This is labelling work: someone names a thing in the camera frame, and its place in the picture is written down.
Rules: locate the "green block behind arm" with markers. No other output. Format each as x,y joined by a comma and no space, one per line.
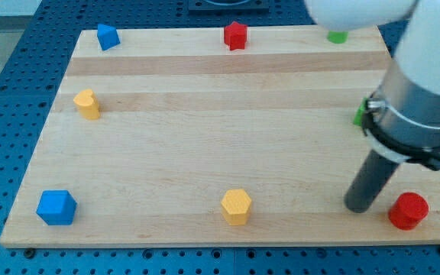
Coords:
359,113

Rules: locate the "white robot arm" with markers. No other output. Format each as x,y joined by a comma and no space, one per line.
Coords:
402,116

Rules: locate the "wooden board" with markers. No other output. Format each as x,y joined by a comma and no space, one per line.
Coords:
183,119

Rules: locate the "yellow heart block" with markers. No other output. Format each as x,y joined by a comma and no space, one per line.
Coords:
87,104

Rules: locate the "yellow hexagon block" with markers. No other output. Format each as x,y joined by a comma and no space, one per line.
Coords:
236,206

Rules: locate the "red star block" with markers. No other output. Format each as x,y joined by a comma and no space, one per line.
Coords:
235,35

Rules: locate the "blue triangle block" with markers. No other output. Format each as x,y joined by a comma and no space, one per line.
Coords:
107,36

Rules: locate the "green cylinder block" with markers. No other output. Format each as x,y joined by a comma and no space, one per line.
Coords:
337,37

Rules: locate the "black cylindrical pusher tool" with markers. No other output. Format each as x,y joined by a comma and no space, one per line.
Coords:
371,178

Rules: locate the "blue cube block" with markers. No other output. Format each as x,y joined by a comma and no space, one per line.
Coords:
56,207

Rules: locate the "red cylinder block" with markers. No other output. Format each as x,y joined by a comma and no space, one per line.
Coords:
408,211

